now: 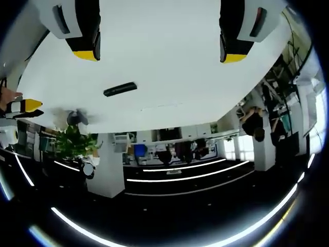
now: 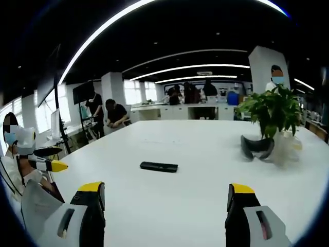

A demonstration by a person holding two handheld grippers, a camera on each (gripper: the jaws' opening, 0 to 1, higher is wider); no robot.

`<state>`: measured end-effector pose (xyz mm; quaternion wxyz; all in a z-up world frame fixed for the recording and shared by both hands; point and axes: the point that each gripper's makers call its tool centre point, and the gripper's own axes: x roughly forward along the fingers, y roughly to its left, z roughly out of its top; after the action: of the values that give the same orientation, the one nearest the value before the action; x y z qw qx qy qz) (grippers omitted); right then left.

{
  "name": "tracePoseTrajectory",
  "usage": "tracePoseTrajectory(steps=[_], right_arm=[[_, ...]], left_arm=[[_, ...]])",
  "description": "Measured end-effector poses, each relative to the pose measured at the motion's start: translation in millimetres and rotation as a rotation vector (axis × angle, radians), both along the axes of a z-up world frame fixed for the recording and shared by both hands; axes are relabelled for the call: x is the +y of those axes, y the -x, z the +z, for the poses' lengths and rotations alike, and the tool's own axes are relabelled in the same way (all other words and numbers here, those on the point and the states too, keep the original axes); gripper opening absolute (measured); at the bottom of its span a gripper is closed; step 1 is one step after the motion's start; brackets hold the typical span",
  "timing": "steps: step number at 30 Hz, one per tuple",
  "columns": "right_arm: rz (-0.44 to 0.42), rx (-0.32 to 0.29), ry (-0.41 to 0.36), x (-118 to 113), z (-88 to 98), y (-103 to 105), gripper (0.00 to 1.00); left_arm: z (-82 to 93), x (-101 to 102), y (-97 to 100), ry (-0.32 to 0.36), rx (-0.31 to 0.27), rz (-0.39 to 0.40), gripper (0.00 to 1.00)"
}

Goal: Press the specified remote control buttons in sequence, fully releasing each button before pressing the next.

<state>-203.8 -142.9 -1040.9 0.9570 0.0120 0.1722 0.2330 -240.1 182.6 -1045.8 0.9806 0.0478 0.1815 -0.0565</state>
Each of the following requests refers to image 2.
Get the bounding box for black oval object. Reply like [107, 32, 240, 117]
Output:
[34, 146, 64, 157]

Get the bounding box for black remote control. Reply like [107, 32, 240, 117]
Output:
[139, 161, 179, 174]

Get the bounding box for person's left hand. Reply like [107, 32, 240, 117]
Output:
[24, 170, 43, 184]

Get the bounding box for green potted plant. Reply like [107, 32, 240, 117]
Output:
[234, 84, 303, 140]

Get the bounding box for person's white shirt torso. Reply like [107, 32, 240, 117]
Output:
[0, 151, 27, 198]

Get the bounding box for blue barrel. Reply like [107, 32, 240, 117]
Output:
[227, 91, 239, 106]

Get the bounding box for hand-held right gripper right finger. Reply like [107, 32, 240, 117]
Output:
[225, 183, 293, 247]

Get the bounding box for clear plastic bag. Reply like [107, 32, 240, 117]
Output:
[271, 130, 302, 163]

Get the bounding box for person's head with mask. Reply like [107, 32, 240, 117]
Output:
[2, 112, 19, 155]

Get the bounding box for black screen on stand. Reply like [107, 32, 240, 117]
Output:
[72, 81, 95, 105]

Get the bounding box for black tripod pole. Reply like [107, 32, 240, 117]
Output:
[52, 45, 72, 155]

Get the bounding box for black curved headset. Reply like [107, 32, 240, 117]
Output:
[240, 134, 276, 162]

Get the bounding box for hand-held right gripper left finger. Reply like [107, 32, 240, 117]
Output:
[38, 181, 106, 247]

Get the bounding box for white counter cabinets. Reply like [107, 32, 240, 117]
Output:
[130, 102, 235, 121]

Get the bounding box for long ceiling light strip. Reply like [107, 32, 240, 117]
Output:
[58, 0, 291, 84]

